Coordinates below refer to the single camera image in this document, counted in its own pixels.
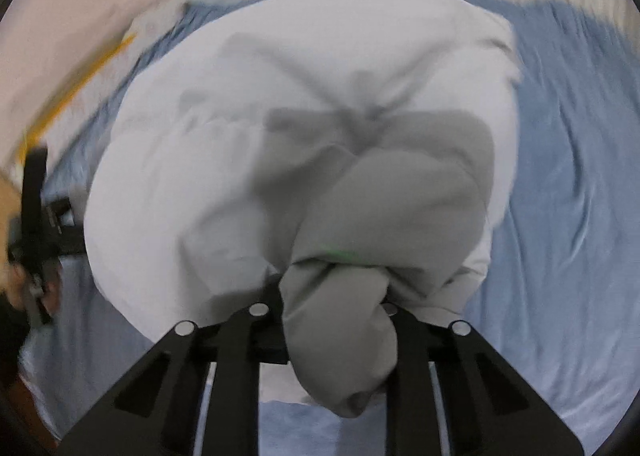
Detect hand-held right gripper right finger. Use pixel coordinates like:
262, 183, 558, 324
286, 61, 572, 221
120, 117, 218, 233
381, 302, 586, 456

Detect person's left hand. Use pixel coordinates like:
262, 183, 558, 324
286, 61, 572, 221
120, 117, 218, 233
0, 261, 62, 314

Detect blue bed sheet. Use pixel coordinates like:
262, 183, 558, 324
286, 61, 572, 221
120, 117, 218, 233
20, 0, 640, 447

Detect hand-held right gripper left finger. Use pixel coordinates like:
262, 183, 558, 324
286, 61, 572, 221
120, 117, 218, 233
57, 278, 292, 456

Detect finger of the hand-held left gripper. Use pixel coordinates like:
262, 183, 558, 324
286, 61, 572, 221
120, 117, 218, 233
46, 198, 88, 257

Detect white padded jacket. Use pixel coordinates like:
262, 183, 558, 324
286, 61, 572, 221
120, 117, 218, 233
84, 0, 523, 419

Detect orange strip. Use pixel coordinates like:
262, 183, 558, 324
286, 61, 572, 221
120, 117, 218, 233
16, 32, 137, 163

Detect pale patterned bed skirt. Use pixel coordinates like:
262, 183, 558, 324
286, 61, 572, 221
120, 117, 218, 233
42, 0, 193, 167

